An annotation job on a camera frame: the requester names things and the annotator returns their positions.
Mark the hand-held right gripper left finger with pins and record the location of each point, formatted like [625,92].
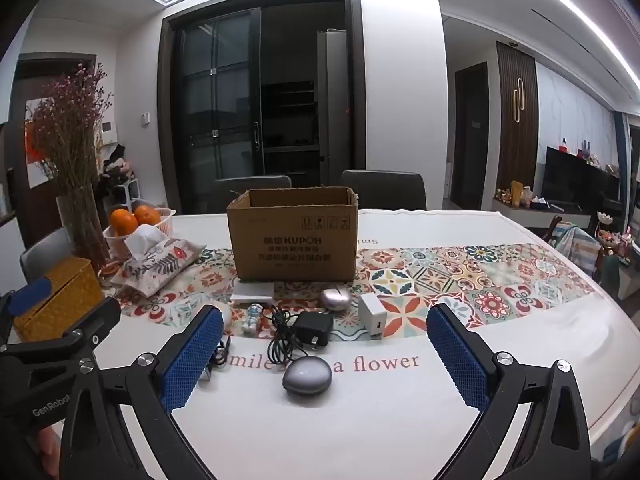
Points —
[192,360]

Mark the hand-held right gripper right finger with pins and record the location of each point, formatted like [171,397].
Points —
[457,360]

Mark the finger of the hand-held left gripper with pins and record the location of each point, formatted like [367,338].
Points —
[97,320]
[30,296]

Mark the white suited doctor figurine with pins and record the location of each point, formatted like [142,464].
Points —
[253,317]

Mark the white charger block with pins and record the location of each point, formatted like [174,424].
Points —
[372,312]

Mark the brown cardboard box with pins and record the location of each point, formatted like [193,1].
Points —
[292,250]

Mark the person's left hand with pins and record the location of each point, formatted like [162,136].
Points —
[47,452]

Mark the yellow woven box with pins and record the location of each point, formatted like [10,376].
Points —
[70,285]

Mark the light grey chair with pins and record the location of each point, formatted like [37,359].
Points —
[47,255]

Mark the white round object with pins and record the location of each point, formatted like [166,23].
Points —
[226,316]

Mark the white plastic basket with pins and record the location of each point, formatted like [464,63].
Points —
[117,245]

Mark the crumpled white tissue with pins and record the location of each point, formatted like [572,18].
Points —
[155,265]

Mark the glass vase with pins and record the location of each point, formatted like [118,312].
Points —
[82,225]

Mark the white paper slip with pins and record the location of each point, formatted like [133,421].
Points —
[252,291]

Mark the pile of oranges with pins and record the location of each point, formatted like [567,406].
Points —
[122,221]

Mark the grey oval case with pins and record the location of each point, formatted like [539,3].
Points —
[306,375]

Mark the black power adapter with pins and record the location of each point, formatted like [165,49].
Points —
[312,329]

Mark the white shelf with plush toys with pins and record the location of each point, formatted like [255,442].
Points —
[120,180]

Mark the chair with striped cloth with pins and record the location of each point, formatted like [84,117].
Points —
[575,247]

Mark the white television cabinet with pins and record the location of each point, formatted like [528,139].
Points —
[540,215]

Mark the dark grey dining chair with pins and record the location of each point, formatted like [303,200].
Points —
[220,192]
[382,190]

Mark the dried flower bunch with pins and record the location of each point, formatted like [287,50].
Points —
[70,125]

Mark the flower shaped tiered stand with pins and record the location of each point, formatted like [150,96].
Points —
[612,240]

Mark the black television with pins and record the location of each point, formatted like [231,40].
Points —
[575,180]

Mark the dark wooden door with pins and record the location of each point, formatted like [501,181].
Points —
[470,135]

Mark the slatted wood panel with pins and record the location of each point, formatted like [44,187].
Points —
[517,135]

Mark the sliding glass door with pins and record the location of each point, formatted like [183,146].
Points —
[217,110]

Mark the red and white wall picture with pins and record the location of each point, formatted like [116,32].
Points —
[35,170]

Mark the wall intercom panel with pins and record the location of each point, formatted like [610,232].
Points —
[109,132]

